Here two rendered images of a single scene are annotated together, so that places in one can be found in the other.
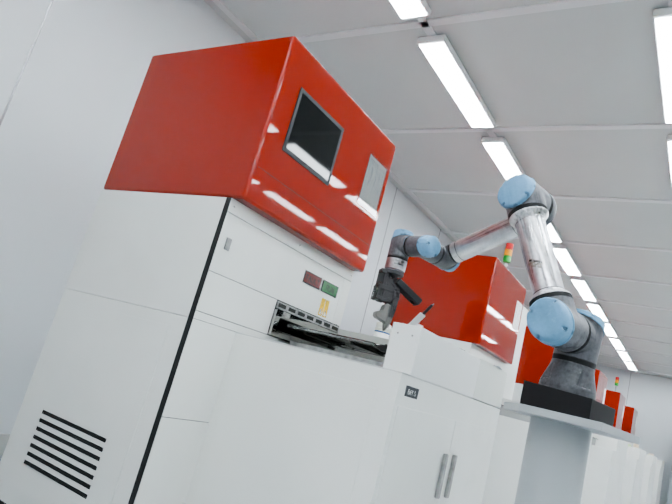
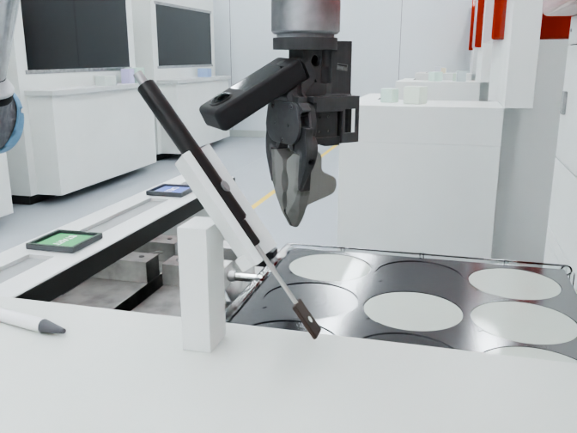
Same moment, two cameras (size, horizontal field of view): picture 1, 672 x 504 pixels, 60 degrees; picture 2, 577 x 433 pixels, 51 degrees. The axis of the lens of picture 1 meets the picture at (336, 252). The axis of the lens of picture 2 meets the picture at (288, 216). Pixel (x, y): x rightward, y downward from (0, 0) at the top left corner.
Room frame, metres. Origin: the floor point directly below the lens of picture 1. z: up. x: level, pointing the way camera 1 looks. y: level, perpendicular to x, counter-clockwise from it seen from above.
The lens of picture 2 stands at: (2.67, -0.47, 1.15)
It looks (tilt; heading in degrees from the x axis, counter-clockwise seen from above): 15 degrees down; 160
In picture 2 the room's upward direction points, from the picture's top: straight up
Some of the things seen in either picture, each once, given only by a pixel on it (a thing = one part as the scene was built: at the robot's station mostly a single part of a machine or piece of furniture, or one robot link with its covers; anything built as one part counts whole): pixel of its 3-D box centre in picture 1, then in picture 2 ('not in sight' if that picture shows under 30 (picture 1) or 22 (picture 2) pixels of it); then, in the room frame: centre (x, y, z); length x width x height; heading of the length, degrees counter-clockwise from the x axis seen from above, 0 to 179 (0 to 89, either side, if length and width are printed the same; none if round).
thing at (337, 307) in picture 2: (353, 344); (412, 312); (2.17, -0.15, 0.90); 0.34 x 0.34 x 0.01; 55
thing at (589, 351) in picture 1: (578, 335); not in sight; (1.62, -0.73, 1.05); 0.13 x 0.12 x 0.14; 130
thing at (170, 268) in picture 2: not in sight; (197, 271); (1.97, -0.34, 0.89); 0.08 x 0.03 x 0.03; 55
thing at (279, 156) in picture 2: (383, 316); (299, 183); (2.01, -0.22, 1.01); 0.06 x 0.03 x 0.09; 101
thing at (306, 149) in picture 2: not in sight; (300, 150); (2.05, -0.23, 1.05); 0.05 x 0.02 x 0.09; 11
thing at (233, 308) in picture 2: not in sight; (246, 295); (2.07, -0.30, 0.90); 0.38 x 0.01 x 0.01; 145
